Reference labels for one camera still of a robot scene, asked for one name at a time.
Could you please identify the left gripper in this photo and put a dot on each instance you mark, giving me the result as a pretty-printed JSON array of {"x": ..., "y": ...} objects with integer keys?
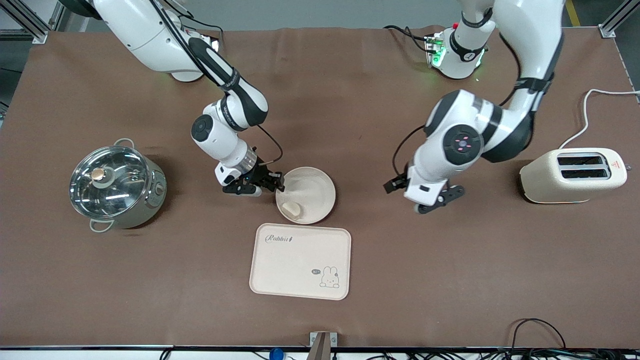
[{"x": 391, "y": 185}]

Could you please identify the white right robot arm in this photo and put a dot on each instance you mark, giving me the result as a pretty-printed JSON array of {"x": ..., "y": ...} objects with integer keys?
[{"x": 150, "y": 35}]

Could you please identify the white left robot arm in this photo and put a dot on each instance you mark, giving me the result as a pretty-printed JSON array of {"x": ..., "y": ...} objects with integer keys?
[{"x": 530, "y": 40}]

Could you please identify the round cream plate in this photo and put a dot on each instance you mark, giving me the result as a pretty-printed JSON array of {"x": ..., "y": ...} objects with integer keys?
[{"x": 312, "y": 192}]

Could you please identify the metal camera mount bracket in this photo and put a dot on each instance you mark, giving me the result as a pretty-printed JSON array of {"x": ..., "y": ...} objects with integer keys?
[{"x": 322, "y": 345}]

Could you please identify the cream rabbit print tray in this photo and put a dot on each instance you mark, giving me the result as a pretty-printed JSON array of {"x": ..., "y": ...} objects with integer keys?
[{"x": 295, "y": 265}]

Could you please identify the aluminium frame profile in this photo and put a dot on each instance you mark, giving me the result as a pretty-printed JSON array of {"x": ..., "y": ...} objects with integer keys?
[
  {"x": 30, "y": 22},
  {"x": 617, "y": 17}
]

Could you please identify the pale steamed bun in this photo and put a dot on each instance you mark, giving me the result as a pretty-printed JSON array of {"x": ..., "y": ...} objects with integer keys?
[{"x": 291, "y": 210}]

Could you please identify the cream two-slot toaster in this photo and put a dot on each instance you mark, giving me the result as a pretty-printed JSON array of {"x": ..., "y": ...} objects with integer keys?
[{"x": 560, "y": 187}]

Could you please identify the blue round cap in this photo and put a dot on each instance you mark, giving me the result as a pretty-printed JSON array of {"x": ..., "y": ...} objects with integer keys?
[{"x": 276, "y": 354}]

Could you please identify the grey electric cooking pot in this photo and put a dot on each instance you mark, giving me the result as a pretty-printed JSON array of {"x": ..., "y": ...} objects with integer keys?
[{"x": 152, "y": 200}]

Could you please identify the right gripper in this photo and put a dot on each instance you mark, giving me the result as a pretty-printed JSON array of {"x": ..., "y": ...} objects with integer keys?
[{"x": 261, "y": 174}]

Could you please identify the glass pot lid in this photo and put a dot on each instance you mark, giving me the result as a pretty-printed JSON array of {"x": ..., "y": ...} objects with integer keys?
[{"x": 107, "y": 182}]

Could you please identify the brown table cover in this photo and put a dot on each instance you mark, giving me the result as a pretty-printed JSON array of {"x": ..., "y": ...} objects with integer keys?
[{"x": 350, "y": 125}]

